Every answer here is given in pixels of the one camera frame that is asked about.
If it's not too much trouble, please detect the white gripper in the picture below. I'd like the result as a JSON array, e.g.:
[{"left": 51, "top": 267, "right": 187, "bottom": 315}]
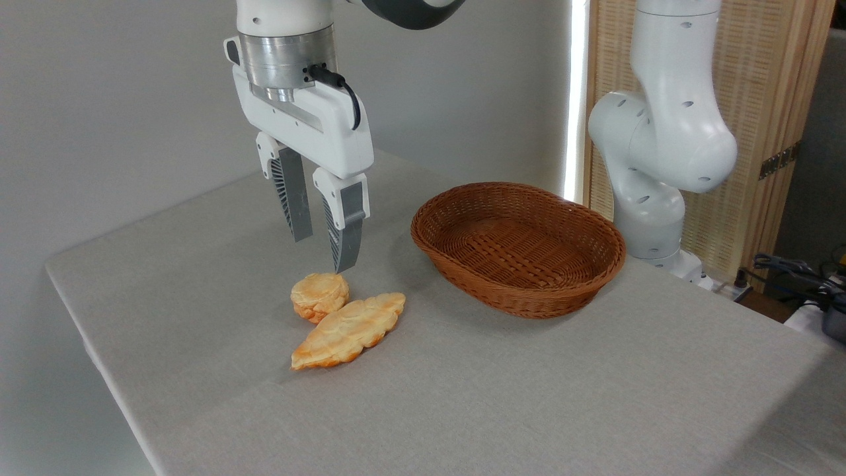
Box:
[{"left": 231, "top": 65, "right": 375, "bottom": 275}]

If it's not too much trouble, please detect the round bread roll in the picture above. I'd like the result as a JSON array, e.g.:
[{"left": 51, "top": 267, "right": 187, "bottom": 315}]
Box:
[{"left": 290, "top": 272, "right": 351, "bottom": 325}]

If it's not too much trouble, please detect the long leaf-shaped bread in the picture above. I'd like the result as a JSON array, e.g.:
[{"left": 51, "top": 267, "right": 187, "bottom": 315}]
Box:
[{"left": 290, "top": 292, "right": 407, "bottom": 372}]

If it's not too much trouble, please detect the brown oval wicker basket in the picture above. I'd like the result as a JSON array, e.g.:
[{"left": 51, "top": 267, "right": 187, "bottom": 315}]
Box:
[{"left": 410, "top": 181, "right": 627, "bottom": 321}]

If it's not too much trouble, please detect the grey tablecloth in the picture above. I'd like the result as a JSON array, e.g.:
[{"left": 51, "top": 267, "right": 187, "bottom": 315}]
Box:
[{"left": 44, "top": 138, "right": 846, "bottom": 476}]

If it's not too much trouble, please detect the dark metal screen hinge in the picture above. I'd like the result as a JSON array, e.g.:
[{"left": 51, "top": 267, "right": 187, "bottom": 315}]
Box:
[{"left": 758, "top": 141, "right": 802, "bottom": 181}]

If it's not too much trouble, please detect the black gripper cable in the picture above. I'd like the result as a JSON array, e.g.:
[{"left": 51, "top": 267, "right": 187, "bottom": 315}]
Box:
[{"left": 305, "top": 63, "right": 362, "bottom": 131}]

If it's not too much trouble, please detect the black cable bundle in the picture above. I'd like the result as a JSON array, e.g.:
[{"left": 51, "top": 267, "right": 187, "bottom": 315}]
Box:
[{"left": 753, "top": 253, "right": 846, "bottom": 313}]

